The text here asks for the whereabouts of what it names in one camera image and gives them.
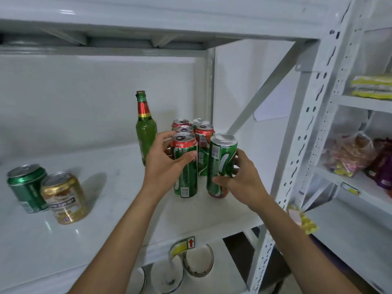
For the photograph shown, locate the purple and red snack packets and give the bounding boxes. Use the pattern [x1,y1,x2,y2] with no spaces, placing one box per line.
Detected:
[364,137,392,191]

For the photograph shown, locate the person's left forearm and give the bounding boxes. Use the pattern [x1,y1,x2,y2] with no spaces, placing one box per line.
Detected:
[68,183,176,294]

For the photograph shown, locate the cluster of tall green cans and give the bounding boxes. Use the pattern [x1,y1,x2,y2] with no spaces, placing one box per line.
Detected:
[171,118,215,177]

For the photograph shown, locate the person's left hand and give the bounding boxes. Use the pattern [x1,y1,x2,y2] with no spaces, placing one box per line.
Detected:
[143,130,198,197]

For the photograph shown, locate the short green drink can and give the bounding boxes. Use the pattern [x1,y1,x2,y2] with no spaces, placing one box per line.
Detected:
[7,164,49,214]

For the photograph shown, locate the white metal shelving rack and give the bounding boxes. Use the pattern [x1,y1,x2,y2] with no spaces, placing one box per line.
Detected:
[0,0,365,294]
[302,0,392,294]

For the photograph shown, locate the small yellow shelf price tag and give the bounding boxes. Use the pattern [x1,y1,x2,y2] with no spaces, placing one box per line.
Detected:
[341,182,362,197]

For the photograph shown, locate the round clear jar dark rim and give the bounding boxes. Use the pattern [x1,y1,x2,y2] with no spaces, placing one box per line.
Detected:
[149,257,185,294]
[134,266,149,294]
[183,243,214,278]

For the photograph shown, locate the clear bag of colourful snacks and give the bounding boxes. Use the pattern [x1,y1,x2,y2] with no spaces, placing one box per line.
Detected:
[321,132,378,178]

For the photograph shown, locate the yellow and white packets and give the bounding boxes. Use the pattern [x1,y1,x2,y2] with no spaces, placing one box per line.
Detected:
[350,74,392,100]

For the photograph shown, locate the green glass beer bottle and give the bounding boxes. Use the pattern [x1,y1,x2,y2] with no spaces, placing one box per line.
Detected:
[136,91,158,166]

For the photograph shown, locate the short gold drink can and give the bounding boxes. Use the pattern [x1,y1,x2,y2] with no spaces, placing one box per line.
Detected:
[41,172,90,225]

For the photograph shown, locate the tall green red-rimmed drink can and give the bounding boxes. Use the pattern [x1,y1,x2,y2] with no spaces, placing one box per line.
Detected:
[206,133,239,199]
[170,132,198,199]

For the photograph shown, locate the yellow shelf label red arrow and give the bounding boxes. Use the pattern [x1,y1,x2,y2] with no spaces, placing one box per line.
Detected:
[170,236,196,258]

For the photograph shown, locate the person's right forearm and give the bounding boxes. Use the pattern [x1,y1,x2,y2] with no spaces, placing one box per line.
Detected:
[243,195,359,294]

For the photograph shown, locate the person's right hand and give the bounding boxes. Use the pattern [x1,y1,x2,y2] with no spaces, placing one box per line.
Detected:
[212,148,272,212]

